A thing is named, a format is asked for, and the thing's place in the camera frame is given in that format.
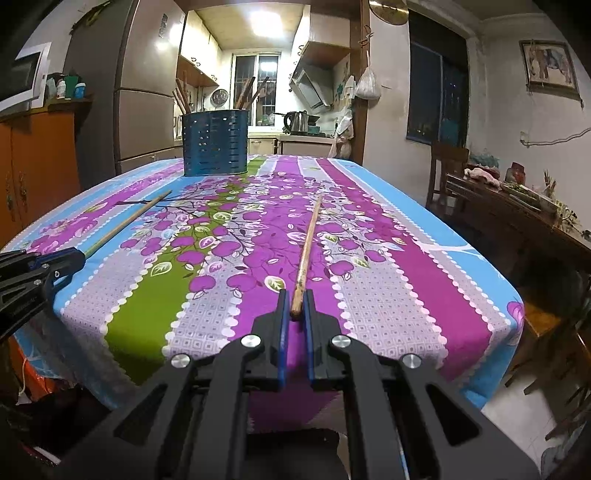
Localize wooden door frame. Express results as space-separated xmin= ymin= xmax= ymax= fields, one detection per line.
xmin=349 ymin=0 xmax=372 ymax=164

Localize wooden chair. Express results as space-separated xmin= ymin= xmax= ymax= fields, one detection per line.
xmin=425 ymin=141 xmax=471 ymax=213
xmin=505 ymin=272 xmax=591 ymax=444

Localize white microwave oven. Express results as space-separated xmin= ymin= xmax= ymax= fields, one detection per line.
xmin=0 ymin=42 xmax=52 ymax=114

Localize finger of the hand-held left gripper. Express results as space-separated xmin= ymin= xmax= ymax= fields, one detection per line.
xmin=0 ymin=247 xmax=87 ymax=282
xmin=0 ymin=272 xmax=61 ymax=340

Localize metal range hood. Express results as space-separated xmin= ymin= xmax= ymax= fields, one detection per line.
xmin=290 ymin=65 xmax=335 ymax=110

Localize orange wooden cabinet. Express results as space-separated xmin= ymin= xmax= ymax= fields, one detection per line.
xmin=0 ymin=99 xmax=93 ymax=250

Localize kitchen window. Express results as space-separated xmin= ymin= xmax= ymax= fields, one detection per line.
xmin=231 ymin=53 xmax=281 ymax=126

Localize white wall cable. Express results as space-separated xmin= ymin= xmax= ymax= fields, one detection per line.
xmin=519 ymin=121 xmax=591 ymax=147

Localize tall refrigerator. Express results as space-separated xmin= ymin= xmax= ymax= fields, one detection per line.
xmin=65 ymin=0 xmax=185 ymax=176

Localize worn bamboo chopstick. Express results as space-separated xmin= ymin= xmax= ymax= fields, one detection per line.
xmin=82 ymin=190 xmax=173 ymax=258
xmin=289 ymin=195 xmax=324 ymax=319

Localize teal crumpled cloth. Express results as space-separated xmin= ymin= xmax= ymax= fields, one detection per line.
xmin=467 ymin=150 xmax=502 ymax=169

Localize kitchen base cabinet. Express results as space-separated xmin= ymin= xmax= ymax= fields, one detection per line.
xmin=276 ymin=133 xmax=340 ymax=158
xmin=248 ymin=135 xmax=278 ymax=155

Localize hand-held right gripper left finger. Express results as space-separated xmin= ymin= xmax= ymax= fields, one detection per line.
xmin=51 ymin=291 xmax=291 ymax=480

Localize dark wooden side table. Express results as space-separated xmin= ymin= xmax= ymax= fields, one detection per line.
xmin=445 ymin=173 xmax=591 ymax=296

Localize row of wall cabinets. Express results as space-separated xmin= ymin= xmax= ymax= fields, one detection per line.
xmin=179 ymin=11 xmax=220 ymax=88

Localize dried plant sprigs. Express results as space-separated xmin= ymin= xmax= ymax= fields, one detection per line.
xmin=542 ymin=171 xmax=583 ymax=232

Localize pink cloth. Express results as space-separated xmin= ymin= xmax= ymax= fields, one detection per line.
xmin=464 ymin=167 xmax=502 ymax=188

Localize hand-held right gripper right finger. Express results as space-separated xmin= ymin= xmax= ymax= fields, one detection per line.
xmin=302 ymin=290 xmax=541 ymax=480

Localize round gold wall plate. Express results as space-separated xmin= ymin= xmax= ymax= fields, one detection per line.
xmin=369 ymin=0 xmax=409 ymax=26

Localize wall cabinet above hood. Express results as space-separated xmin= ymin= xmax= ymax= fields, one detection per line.
xmin=295 ymin=14 xmax=352 ymax=70

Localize blue perforated utensil holder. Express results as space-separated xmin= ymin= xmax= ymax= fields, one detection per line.
xmin=181 ymin=108 xmax=250 ymax=177

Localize square ceiling light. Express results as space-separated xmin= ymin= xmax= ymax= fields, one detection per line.
xmin=233 ymin=0 xmax=282 ymax=21

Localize white hanging plastic bag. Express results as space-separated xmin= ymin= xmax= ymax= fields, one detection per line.
xmin=353 ymin=65 xmax=382 ymax=101

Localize dark room window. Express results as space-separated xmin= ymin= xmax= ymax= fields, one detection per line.
xmin=406 ymin=9 xmax=469 ymax=148

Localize floral striped tablecloth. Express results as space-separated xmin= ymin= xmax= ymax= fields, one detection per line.
xmin=9 ymin=154 xmax=527 ymax=432

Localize bundle of wooden chopsticks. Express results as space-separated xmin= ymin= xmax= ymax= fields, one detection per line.
xmin=172 ymin=76 xmax=271 ymax=116

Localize steel electric kettle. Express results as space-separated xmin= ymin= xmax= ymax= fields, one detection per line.
xmin=283 ymin=111 xmax=309 ymax=134

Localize framed wall picture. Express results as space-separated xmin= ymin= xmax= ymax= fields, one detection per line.
xmin=519 ymin=39 xmax=580 ymax=97

